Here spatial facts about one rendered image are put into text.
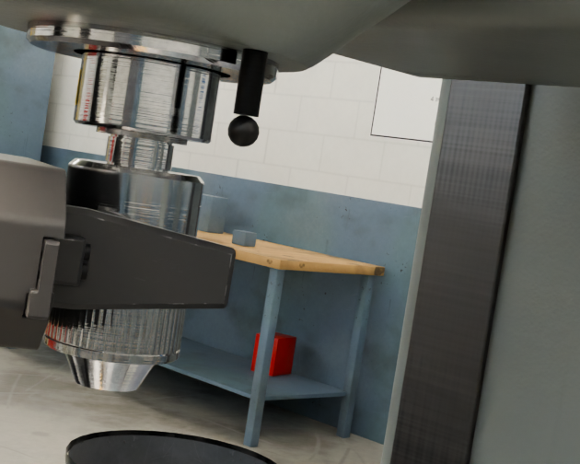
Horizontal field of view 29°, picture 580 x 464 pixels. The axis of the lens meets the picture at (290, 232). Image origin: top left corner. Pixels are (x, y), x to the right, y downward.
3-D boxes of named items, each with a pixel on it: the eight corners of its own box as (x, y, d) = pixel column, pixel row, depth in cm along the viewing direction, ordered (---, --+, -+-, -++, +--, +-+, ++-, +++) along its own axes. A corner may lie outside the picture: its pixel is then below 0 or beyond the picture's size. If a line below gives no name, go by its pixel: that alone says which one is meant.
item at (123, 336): (42, 358, 36) (66, 190, 36) (41, 333, 41) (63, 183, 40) (186, 374, 37) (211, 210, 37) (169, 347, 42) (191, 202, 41)
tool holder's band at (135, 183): (66, 190, 36) (71, 158, 36) (63, 183, 40) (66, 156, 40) (211, 210, 37) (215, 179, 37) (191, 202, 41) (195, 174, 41)
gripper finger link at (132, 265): (217, 322, 38) (32, 301, 35) (233, 228, 37) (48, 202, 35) (232, 331, 36) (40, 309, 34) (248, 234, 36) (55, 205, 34)
